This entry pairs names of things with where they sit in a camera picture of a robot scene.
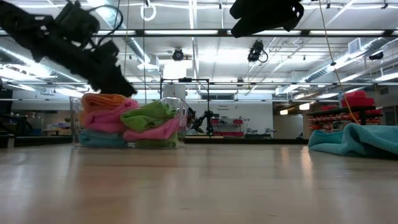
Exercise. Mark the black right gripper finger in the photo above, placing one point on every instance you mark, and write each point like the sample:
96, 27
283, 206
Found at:
248, 9
252, 27

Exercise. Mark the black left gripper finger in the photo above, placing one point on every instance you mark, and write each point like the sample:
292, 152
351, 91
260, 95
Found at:
99, 84
119, 82

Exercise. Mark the orange microfiber towel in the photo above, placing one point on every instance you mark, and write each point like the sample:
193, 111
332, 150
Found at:
102, 101

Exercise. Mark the pink microfiber towel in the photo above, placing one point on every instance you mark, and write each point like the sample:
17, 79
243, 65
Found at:
109, 119
152, 133

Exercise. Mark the blue microfiber towel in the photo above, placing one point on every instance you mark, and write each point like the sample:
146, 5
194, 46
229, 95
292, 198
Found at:
102, 139
357, 140

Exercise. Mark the clear plastic bin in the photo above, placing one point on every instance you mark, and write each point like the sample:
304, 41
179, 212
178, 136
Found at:
183, 109

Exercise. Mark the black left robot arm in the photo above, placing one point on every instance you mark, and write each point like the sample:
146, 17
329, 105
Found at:
21, 25

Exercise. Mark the white cabinet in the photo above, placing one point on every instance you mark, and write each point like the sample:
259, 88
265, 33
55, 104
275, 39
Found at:
174, 91

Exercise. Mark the white air vent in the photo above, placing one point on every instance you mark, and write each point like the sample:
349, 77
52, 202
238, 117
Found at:
354, 45

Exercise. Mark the white shelf with red bins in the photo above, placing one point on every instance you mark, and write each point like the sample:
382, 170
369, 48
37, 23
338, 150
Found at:
228, 126

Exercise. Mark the red storage rack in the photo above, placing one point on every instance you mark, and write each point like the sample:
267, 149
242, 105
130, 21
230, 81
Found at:
326, 119

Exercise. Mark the black ceiling camera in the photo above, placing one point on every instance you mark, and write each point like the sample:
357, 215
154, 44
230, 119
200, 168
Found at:
376, 56
178, 54
255, 51

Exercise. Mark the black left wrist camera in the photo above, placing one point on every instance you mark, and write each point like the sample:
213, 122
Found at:
76, 21

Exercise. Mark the lit wall lamp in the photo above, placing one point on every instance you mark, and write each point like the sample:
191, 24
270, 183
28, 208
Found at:
283, 112
304, 106

